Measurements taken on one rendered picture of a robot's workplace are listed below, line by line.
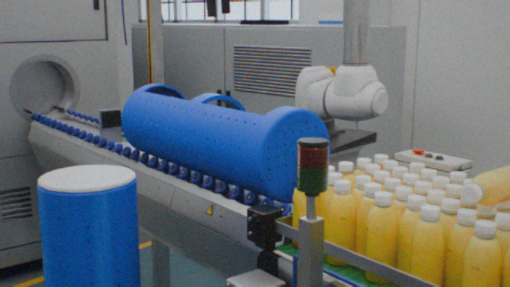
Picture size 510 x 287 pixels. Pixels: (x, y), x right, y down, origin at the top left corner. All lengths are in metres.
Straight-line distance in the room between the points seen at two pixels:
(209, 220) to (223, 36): 2.31
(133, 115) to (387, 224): 1.23
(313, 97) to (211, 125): 0.61
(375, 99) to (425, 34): 2.42
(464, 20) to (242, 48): 1.58
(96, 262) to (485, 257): 1.04
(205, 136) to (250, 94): 2.07
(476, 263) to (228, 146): 0.85
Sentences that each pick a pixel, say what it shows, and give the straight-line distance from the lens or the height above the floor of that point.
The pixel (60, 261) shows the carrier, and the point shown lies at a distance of 1.79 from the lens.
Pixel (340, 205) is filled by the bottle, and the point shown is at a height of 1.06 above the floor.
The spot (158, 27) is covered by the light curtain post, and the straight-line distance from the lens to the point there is 3.06.
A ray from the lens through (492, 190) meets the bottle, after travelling 1.31.
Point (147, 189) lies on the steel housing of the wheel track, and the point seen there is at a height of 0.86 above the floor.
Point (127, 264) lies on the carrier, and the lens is 1.82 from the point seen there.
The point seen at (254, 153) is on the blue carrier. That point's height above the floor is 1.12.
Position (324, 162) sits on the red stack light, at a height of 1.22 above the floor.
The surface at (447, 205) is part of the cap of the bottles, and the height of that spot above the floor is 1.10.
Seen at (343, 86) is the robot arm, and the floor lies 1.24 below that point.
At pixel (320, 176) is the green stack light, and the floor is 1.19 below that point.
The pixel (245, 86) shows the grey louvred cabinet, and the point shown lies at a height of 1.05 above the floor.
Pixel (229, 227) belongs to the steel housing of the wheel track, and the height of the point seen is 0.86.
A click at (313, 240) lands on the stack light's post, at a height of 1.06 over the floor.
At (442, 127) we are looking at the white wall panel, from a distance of 4.60.
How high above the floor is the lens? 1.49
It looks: 12 degrees down
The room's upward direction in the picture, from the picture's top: straight up
